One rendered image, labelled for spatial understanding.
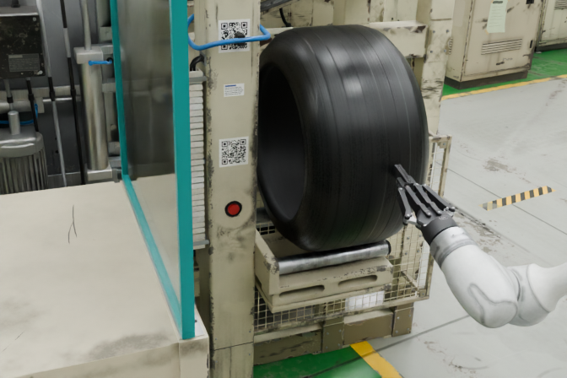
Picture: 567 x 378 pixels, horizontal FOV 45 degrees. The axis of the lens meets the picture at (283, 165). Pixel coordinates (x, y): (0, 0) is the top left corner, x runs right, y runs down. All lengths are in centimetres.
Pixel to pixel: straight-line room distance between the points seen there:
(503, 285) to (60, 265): 80
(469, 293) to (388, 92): 53
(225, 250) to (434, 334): 154
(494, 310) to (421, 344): 175
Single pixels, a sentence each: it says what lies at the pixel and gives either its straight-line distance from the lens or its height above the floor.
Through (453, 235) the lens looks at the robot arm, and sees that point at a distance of 146.
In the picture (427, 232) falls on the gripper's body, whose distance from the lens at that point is 149.
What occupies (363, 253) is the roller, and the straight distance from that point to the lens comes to 192.
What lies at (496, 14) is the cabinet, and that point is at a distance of 646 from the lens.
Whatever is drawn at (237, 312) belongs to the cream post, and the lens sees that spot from 196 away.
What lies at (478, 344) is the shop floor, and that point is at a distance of 318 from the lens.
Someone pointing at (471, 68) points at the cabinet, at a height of 19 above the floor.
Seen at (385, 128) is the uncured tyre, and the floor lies 132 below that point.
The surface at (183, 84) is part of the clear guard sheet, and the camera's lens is 84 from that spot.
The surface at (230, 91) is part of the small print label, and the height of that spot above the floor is 138.
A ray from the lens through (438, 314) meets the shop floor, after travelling 331.
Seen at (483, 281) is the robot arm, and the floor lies 117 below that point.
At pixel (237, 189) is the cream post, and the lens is 176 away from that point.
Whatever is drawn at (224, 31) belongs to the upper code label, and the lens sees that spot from 161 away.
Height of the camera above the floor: 190
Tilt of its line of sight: 24 degrees down
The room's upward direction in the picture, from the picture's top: 2 degrees clockwise
